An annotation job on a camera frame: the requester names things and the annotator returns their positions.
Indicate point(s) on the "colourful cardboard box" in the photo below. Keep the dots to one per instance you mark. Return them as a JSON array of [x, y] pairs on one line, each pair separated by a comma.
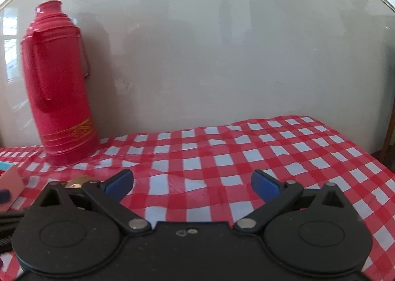
[[13, 182]]

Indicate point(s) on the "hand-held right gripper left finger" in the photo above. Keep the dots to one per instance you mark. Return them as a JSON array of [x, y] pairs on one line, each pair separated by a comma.
[[120, 184]]

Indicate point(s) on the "brown kiwi with sticker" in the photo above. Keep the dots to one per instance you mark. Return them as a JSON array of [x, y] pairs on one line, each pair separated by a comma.
[[80, 180]]

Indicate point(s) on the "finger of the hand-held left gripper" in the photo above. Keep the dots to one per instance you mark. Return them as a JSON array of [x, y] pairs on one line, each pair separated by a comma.
[[4, 196], [10, 217]]

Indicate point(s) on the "red thermos flask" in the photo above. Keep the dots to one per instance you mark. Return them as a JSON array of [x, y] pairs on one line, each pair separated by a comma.
[[61, 89]]

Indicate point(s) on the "brown wooden furniture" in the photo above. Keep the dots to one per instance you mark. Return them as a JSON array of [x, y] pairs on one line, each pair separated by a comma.
[[389, 142]]

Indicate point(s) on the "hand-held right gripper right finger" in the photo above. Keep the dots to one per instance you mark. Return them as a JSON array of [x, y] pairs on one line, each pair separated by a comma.
[[265, 187]]

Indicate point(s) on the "red checkered tablecloth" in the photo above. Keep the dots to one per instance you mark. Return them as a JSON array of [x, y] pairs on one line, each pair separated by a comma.
[[216, 160]]

